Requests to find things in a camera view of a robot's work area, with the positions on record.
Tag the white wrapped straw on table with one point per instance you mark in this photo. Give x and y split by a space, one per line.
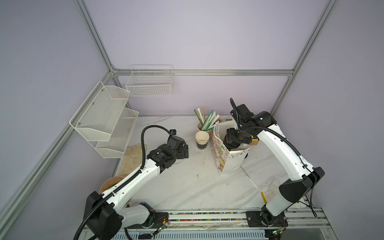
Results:
253 183

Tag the brown bowl with greens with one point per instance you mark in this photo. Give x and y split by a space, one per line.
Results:
110 183

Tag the cardboard box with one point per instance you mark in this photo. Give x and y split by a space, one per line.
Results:
254 141

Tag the yellow handled tool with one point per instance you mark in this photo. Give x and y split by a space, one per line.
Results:
264 198

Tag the stack of paper cups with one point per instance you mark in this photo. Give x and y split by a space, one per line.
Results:
202 139

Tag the white paper takeout bag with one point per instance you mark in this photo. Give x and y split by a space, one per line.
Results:
227 161

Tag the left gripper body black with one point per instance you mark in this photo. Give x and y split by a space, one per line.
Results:
179 155

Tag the pink straw holder cup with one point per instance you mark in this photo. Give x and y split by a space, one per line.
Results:
199 126

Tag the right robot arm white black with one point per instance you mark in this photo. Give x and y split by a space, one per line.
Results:
303 177

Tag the white mesh two-tier shelf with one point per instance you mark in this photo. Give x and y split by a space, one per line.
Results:
105 121

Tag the white wire basket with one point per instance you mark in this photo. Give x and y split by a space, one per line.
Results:
151 80

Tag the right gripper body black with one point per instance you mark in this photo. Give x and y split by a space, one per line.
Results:
236 134

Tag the single black paper cup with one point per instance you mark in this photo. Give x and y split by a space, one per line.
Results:
237 147

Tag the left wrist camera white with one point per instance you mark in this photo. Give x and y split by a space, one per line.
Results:
172 132

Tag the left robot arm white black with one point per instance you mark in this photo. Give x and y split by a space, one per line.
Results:
106 213

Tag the beige glove left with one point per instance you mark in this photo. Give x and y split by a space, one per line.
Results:
132 160

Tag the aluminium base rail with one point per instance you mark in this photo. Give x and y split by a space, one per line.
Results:
295 224

